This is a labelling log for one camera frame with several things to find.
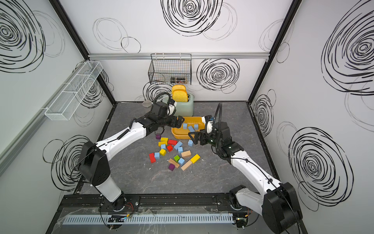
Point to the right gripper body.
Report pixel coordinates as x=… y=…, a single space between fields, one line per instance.
x=210 y=140

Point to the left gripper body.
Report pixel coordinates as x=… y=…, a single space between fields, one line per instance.
x=167 y=121

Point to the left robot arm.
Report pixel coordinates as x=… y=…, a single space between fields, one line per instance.
x=94 y=157

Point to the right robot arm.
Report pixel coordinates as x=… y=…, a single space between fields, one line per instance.
x=275 y=201

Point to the yellow plastic tub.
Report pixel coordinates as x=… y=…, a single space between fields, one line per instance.
x=180 y=133

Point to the mint green toaster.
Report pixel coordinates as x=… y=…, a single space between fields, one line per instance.
x=185 y=109

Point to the natural wood block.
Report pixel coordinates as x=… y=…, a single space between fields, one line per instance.
x=186 y=154

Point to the long yellow block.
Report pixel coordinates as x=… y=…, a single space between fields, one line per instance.
x=195 y=158

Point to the long red block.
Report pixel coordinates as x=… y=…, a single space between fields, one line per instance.
x=172 y=142

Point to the yellow toast slice front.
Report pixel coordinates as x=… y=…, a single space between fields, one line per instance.
x=180 y=96

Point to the yellow toast slice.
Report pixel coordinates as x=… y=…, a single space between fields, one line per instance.
x=180 y=96
x=178 y=87

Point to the blue cube beside green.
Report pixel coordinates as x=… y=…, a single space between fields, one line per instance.
x=181 y=161

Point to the yellow bar block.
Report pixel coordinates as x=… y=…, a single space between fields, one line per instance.
x=162 y=143

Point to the long natural wood plank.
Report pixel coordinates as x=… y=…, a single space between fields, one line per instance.
x=186 y=165

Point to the yellow toast slice back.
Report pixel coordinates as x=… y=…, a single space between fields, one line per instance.
x=178 y=87

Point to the thin wood plank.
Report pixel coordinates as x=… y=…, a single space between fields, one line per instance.
x=173 y=162

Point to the yellow cube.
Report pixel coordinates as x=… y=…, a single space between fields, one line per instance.
x=163 y=152

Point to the purple cube bottom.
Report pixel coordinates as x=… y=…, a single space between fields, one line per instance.
x=171 y=167

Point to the red block left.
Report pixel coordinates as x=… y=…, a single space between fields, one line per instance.
x=152 y=157

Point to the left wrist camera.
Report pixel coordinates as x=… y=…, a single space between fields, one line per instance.
x=171 y=107

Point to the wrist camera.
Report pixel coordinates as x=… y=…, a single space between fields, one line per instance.
x=171 y=107
x=208 y=121

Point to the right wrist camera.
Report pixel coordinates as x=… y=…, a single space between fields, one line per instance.
x=208 y=121

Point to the black wire wall basket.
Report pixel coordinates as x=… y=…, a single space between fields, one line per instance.
x=170 y=68

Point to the white slotted cable duct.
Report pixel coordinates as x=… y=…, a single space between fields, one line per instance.
x=93 y=219

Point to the white wire wall shelf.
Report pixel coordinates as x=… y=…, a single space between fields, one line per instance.
x=83 y=89

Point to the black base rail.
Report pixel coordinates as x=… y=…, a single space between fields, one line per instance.
x=135 y=202

